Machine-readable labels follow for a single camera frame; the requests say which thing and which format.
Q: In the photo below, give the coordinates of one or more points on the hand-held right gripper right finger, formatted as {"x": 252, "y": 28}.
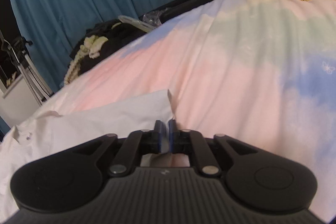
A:
{"x": 172, "y": 136}

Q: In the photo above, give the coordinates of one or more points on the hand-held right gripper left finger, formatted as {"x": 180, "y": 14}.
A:
{"x": 158, "y": 136}

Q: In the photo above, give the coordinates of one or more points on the white collared shirt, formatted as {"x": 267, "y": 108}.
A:
{"x": 92, "y": 124}

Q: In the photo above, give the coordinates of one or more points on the black clothes pile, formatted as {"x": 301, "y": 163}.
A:
{"x": 115, "y": 40}

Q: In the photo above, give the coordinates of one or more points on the pastel tie-dye bed blanket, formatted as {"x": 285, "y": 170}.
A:
{"x": 223, "y": 69}

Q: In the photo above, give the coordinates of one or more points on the cream knitted blanket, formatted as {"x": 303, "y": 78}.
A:
{"x": 92, "y": 43}

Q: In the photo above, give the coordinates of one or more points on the beige garment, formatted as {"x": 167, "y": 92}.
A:
{"x": 136, "y": 23}

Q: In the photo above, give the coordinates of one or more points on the clear plastic bag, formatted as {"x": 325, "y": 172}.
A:
{"x": 152, "y": 16}

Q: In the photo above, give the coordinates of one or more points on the garment steamer stand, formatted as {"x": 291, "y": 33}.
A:
{"x": 29, "y": 69}

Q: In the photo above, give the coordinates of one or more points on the socks on windowsill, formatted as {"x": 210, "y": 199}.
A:
{"x": 11, "y": 81}

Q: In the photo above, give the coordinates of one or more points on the dark window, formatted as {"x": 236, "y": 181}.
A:
{"x": 6, "y": 16}

